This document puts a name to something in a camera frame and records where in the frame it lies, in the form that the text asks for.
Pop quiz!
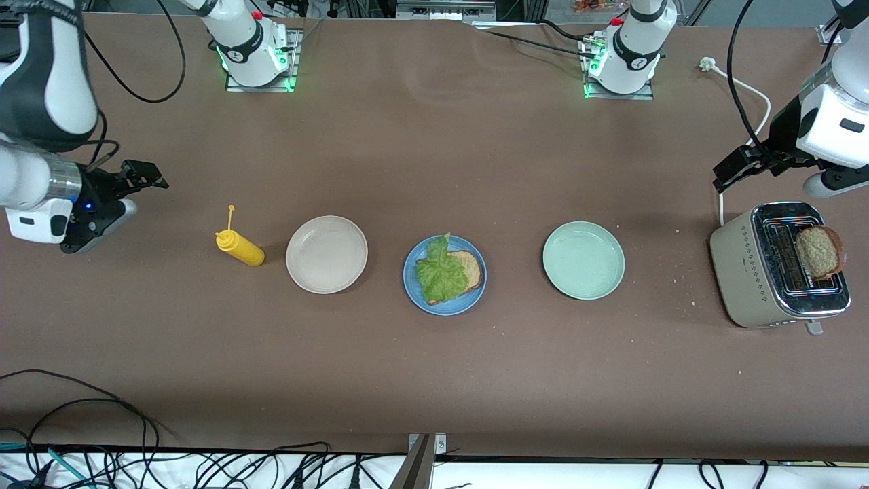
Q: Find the black base cable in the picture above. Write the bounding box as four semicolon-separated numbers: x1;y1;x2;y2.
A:
468;19;599;62

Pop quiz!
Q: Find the beige chrome toaster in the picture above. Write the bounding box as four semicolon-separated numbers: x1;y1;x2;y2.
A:
709;201;851;336

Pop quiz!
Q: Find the brown bread slice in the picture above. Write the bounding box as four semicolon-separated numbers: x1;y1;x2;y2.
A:
796;225;847;280
426;250;483;305

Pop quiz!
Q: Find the beige plate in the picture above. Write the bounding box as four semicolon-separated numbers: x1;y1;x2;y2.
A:
285;215;369;295

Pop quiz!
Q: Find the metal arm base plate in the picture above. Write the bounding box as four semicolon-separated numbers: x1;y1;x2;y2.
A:
580;37;656;101
225;29;301;93

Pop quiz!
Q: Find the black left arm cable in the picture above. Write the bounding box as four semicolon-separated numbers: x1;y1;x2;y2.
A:
726;0;846;157

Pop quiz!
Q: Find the metal table bracket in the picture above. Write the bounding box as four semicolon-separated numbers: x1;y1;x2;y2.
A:
388;433;447;489

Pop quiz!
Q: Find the teal cable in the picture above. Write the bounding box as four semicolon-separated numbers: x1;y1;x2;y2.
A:
0;441;92;488

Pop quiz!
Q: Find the white toaster power cord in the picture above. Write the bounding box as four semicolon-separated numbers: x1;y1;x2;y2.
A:
699;57;772;227

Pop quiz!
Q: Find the yellow mustard squeeze bottle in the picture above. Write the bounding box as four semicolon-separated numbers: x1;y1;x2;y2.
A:
215;205;265;267

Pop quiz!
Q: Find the blue plate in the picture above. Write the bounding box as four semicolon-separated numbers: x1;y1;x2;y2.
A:
403;236;488;318

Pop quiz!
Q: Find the light green plate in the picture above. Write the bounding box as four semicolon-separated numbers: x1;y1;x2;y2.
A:
542;221;626;301

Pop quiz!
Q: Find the thin black cable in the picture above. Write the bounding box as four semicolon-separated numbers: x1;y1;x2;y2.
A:
645;459;769;489
163;443;408;489

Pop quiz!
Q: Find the looped black cable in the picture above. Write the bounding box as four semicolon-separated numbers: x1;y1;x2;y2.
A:
0;370;160;489

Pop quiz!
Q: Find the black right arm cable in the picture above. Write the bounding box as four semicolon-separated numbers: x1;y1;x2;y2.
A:
80;0;188;172

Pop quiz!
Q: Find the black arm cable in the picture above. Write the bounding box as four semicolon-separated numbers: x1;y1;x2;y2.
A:
80;0;188;172
726;0;846;157

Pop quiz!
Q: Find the green lettuce leaf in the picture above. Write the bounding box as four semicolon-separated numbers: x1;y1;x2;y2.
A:
415;232;469;304

